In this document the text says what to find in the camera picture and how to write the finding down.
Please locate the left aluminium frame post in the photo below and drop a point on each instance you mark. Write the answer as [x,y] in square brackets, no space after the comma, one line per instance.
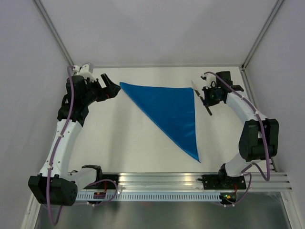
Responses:
[53,31]

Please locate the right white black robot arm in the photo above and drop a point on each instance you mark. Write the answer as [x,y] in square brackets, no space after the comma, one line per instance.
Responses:
[259,137]

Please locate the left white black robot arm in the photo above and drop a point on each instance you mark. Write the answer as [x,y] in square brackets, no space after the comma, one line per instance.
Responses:
[55,184]

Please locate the aluminium mounting rail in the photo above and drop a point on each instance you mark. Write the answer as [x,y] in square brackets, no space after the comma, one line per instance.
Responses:
[201,182]

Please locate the steel knife dark handle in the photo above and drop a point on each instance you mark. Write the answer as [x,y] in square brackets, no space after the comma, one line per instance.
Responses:
[201,98]

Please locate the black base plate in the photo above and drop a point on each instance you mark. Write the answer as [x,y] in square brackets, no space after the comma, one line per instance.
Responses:
[216,182]
[109,181]

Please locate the white slotted cable duct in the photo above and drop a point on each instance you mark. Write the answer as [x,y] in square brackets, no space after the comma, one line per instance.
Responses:
[150,196]

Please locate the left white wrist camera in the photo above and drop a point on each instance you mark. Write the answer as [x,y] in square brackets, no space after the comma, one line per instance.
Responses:
[86,71]

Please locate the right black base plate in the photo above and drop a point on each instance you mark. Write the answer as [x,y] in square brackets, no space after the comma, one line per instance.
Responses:
[216,182]

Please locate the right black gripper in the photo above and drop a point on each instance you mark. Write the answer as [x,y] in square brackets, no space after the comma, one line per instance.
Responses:
[207,101]

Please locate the blue cloth napkin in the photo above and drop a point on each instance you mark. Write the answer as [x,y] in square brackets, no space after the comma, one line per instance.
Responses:
[171,109]

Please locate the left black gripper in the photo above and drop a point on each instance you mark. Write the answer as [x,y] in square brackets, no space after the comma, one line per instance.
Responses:
[110,91]

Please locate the right aluminium frame post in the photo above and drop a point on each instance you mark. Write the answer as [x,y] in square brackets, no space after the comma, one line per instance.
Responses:
[263,31]

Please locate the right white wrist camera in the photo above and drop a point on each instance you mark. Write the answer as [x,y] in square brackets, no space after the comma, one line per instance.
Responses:
[210,80]

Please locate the aluminium frame post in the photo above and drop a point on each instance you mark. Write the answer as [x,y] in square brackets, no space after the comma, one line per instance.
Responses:
[53,31]
[263,31]

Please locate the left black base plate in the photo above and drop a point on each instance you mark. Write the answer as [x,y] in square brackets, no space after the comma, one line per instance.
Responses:
[109,181]

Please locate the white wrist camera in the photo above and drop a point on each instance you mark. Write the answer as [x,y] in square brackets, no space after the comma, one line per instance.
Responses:
[210,80]
[86,71]

